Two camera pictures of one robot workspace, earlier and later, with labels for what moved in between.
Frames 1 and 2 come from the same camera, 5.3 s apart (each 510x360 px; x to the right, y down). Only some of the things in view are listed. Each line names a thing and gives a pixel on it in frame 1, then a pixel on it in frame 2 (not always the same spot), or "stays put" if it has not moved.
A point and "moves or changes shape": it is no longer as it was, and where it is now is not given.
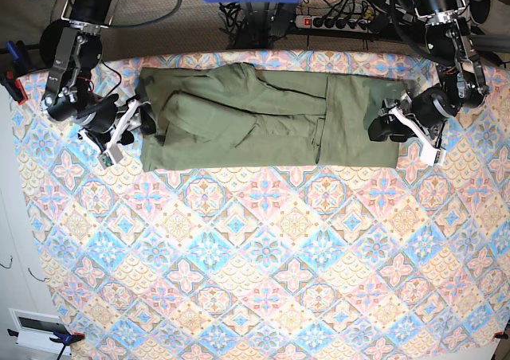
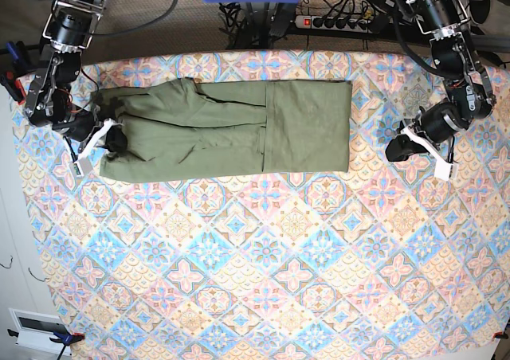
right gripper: [431, 106] to [438, 122]
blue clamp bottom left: [64, 339] stays put
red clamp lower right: [500, 335] stays put
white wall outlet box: [35, 330] stays put
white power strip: [331, 23] stays put
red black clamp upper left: [17, 67] stays put
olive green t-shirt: [240, 115] moves or changes shape
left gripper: [106, 114] to [80, 125]
